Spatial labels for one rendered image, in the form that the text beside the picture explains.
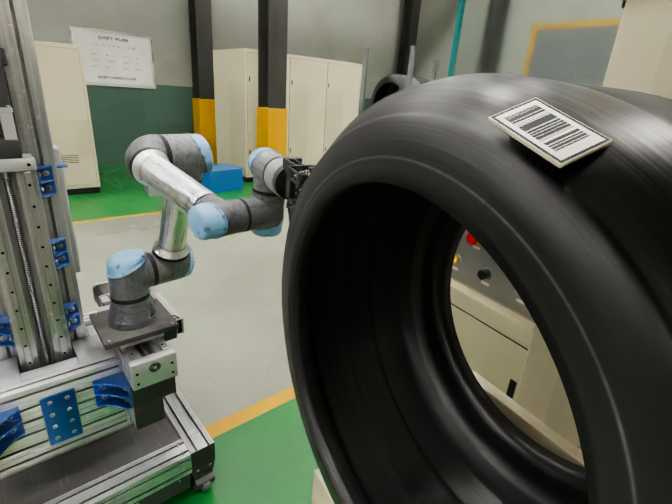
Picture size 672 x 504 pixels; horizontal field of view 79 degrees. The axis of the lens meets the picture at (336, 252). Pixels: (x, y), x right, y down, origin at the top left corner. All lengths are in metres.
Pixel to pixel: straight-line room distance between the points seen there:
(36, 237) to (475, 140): 1.30
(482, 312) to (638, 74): 0.83
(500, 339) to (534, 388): 0.49
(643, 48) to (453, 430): 0.63
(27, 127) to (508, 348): 1.49
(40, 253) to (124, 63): 7.31
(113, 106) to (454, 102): 8.33
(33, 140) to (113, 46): 7.17
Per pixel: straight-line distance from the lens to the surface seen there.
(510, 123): 0.29
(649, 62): 0.70
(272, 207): 0.93
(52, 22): 8.47
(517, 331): 1.28
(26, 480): 1.85
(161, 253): 1.43
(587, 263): 0.26
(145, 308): 1.47
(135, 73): 8.65
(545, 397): 0.84
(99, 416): 1.62
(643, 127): 0.32
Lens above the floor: 1.47
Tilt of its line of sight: 21 degrees down
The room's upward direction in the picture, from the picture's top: 4 degrees clockwise
